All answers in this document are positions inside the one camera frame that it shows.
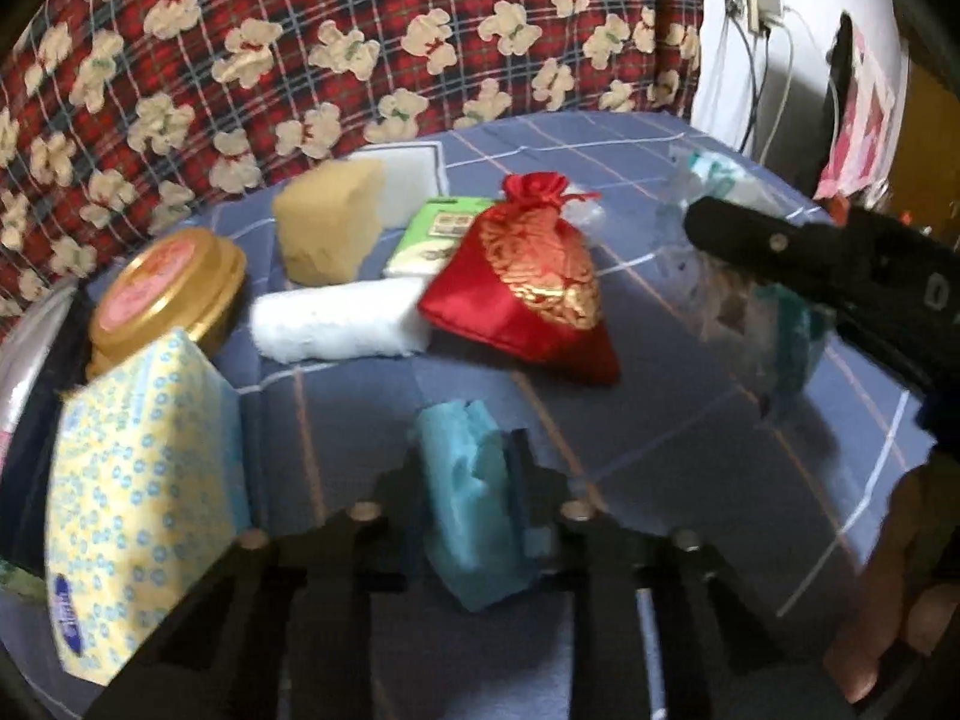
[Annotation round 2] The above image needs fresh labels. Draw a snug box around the blue sponge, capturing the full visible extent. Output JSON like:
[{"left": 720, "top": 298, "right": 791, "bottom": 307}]
[{"left": 411, "top": 401, "right": 542, "bottom": 612}]

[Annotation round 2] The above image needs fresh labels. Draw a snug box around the white sponge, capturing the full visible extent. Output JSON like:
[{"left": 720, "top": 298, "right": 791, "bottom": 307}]
[{"left": 349, "top": 139, "right": 445, "bottom": 230}]

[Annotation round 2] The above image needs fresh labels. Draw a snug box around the person's right hand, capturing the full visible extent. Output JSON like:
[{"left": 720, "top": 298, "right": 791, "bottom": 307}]
[{"left": 821, "top": 457, "right": 960, "bottom": 706}]

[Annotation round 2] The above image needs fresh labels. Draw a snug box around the metal basin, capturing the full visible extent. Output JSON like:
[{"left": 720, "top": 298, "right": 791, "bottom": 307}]
[{"left": 0, "top": 291, "right": 85, "bottom": 466}]

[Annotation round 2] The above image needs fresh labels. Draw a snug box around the yellow floral tissue pack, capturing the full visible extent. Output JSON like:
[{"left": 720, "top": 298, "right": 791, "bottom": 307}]
[{"left": 45, "top": 328, "right": 252, "bottom": 687}]

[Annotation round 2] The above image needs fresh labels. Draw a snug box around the white cable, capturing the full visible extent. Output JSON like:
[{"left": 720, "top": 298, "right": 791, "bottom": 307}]
[{"left": 757, "top": 6, "right": 800, "bottom": 160}]

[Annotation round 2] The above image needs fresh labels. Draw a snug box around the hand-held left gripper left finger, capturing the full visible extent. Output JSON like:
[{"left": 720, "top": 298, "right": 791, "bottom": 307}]
[{"left": 86, "top": 456, "right": 437, "bottom": 720}]

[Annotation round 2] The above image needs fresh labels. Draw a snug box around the round gold tin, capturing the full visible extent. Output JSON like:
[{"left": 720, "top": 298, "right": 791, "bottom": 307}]
[{"left": 86, "top": 229, "right": 248, "bottom": 383}]

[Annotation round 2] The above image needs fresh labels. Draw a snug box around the red plaid bear blanket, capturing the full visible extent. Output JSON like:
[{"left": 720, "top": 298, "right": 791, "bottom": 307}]
[{"left": 0, "top": 0, "right": 707, "bottom": 323}]

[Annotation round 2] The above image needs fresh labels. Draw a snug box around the pink cloth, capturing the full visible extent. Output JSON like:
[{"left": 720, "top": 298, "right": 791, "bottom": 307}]
[{"left": 814, "top": 30, "right": 899, "bottom": 201}]

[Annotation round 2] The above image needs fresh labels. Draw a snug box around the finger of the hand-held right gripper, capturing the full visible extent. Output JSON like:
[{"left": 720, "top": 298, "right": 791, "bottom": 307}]
[{"left": 684, "top": 195, "right": 852, "bottom": 301}]

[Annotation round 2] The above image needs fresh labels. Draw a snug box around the wall socket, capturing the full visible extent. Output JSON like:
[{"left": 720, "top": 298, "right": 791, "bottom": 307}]
[{"left": 722, "top": 0, "right": 785, "bottom": 36}]

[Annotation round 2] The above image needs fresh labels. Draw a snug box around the red satin drawstring pouch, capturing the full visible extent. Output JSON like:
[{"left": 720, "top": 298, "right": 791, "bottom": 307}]
[{"left": 417, "top": 172, "right": 622, "bottom": 387}]

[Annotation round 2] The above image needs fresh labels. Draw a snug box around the green tissue packet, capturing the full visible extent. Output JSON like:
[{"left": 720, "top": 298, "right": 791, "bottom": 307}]
[{"left": 382, "top": 196, "right": 500, "bottom": 278}]

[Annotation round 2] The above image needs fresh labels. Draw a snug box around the clear plastic bag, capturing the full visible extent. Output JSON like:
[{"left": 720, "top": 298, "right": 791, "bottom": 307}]
[{"left": 652, "top": 142, "right": 835, "bottom": 421}]

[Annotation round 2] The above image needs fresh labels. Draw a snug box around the beige sponge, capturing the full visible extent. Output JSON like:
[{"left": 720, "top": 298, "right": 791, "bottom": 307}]
[{"left": 271, "top": 157, "right": 389, "bottom": 286}]

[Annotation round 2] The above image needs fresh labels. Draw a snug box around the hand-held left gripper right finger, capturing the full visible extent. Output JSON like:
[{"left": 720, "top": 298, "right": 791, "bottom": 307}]
[{"left": 506, "top": 429, "right": 856, "bottom": 720}]

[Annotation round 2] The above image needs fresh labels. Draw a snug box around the grey cable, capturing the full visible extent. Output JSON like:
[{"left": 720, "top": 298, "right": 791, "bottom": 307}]
[{"left": 718, "top": 11, "right": 760, "bottom": 155}]

